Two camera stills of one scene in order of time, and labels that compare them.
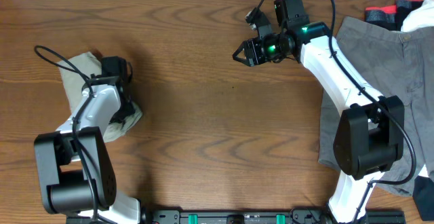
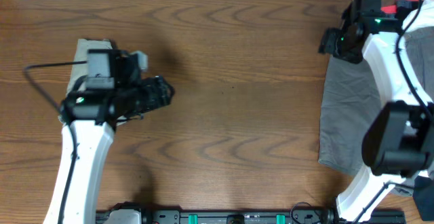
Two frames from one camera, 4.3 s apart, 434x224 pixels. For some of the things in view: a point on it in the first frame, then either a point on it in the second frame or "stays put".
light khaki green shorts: (75, 71) → (79, 65)
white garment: (420, 17) stays put
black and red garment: (392, 17) stays put
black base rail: (139, 216) stays put
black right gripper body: (270, 49) → (336, 42)
